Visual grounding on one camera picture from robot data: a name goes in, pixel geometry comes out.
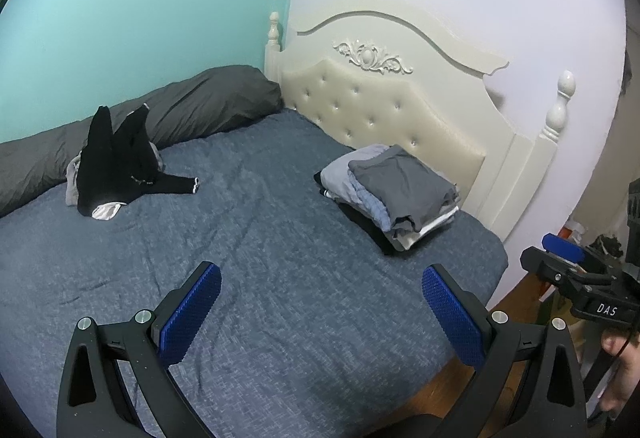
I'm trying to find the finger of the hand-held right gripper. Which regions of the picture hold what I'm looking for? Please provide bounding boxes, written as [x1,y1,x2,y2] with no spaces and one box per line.
[542,233,589,265]
[519,245,587,289]

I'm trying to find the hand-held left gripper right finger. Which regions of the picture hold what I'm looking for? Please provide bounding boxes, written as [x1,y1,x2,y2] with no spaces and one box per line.
[421,264,588,438]

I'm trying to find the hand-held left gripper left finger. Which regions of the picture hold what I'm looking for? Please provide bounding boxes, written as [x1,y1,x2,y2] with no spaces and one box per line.
[56,260,223,438]

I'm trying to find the grey shorts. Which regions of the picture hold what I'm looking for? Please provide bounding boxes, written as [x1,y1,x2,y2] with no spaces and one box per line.
[347,145,460,239]

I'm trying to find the person's right hand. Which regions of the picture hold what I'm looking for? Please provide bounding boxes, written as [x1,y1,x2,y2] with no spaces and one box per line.
[599,331,640,415]

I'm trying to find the white folded garment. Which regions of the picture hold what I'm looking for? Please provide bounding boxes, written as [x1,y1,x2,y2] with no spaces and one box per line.
[400,205,460,253]

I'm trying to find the blue patterned bed cover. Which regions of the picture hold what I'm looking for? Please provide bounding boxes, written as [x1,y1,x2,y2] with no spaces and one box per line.
[0,108,510,438]

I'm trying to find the blue plaid folded shorts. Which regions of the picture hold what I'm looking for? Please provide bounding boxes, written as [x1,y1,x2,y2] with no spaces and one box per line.
[352,190,393,233]

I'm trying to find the black long-sleeve garment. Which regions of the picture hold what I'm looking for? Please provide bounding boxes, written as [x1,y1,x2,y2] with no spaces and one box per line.
[76,105,200,219]

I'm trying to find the cream tufted headboard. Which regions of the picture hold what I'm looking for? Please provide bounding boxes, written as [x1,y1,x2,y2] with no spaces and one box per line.
[264,0,577,249]

